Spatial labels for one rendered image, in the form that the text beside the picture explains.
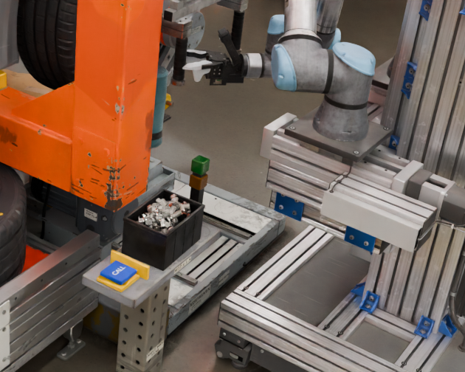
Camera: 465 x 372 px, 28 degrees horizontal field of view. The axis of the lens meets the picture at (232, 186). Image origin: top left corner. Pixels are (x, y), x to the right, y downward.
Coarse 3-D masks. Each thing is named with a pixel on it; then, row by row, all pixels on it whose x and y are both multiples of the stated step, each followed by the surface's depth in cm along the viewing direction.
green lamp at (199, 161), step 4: (196, 156) 261; (200, 156) 261; (192, 160) 259; (196, 160) 259; (200, 160) 259; (204, 160) 259; (208, 160) 260; (192, 164) 260; (196, 164) 259; (200, 164) 258; (204, 164) 259; (208, 164) 261; (192, 168) 260; (196, 168) 259; (200, 168) 259; (204, 168) 260; (208, 168) 262; (196, 172) 260; (200, 172) 259; (204, 172) 260
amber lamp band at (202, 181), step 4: (192, 176) 261; (196, 176) 261; (204, 176) 262; (192, 180) 262; (196, 180) 261; (200, 180) 260; (204, 180) 262; (192, 184) 262; (196, 184) 262; (200, 184) 261; (204, 184) 263; (196, 188) 262; (200, 188) 262
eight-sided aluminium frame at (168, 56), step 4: (168, 48) 319; (172, 48) 320; (164, 52) 319; (168, 52) 319; (172, 52) 322; (164, 56) 319; (168, 56) 321; (172, 56) 322; (160, 60) 319; (164, 60) 318; (168, 60) 321; (172, 60) 317; (160, 64) 318; (164, 64) 320; (168, 64) 317; (172, 64) 317; (168, 68) 317; (172, 68) 317; (168, 72) 316; (172, 72) 317; (168, 76) 316; (168, 80) 317; (168, 84) 318
